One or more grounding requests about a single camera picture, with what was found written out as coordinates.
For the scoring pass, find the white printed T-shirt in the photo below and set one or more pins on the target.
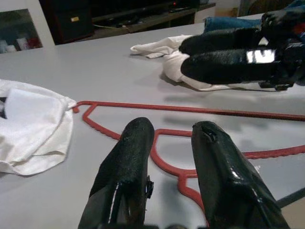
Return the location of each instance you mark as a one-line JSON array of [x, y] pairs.
[[35, 124]]

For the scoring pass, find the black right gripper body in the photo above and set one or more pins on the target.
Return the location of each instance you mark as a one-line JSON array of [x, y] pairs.
[[290, 62]]

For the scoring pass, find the white crumpled garment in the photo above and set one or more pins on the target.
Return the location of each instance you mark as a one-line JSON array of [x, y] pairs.
[[166, 46]]

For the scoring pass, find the dark TV stand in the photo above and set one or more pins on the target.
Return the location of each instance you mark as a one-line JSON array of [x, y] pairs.
[[71, 23]]

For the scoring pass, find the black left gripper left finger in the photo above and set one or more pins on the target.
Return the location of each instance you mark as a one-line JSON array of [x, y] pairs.
[[124, 162]]

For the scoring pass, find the red plastic hanger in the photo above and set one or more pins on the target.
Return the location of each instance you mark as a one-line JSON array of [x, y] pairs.
[[190, 110]]

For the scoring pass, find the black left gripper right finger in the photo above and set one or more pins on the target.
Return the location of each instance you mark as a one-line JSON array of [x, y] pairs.
[[224, 176]]

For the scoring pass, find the white bottle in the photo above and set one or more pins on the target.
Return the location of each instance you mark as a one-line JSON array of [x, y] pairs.
[[8, 47], [22, 44]]

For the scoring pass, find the white glass-door cabinet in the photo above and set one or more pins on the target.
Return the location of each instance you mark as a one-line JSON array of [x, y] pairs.
[[45, 23]]

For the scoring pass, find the blue denim jeans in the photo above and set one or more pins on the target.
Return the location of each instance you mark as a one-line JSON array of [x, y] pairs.
[[226, 23]]

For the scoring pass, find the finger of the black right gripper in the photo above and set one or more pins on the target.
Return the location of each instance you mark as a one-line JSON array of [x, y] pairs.
[[219, 41], [221, 68]]

